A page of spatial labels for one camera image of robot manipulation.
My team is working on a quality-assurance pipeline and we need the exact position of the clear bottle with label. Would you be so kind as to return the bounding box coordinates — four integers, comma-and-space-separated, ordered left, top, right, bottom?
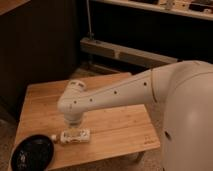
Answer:
50, 128, 90, 144

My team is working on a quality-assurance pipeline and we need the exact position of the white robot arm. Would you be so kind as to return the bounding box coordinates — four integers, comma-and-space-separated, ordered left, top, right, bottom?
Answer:
57, 60, 213, 171

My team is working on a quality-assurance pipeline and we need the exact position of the black ceramic bowl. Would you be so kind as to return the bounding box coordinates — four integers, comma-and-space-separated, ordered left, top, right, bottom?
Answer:
10, 134, 54, 171

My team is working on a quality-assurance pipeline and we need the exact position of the grey metal beam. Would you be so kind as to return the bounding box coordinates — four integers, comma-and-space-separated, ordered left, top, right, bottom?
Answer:
80, 37, 178, 68

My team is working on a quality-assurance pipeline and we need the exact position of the metal pole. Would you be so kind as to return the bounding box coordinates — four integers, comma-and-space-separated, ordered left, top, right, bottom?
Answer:
86, 0, 94, 40

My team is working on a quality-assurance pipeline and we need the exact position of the wooden shelf with items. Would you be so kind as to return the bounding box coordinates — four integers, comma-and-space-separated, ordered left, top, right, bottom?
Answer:
94, 0, 213, 21

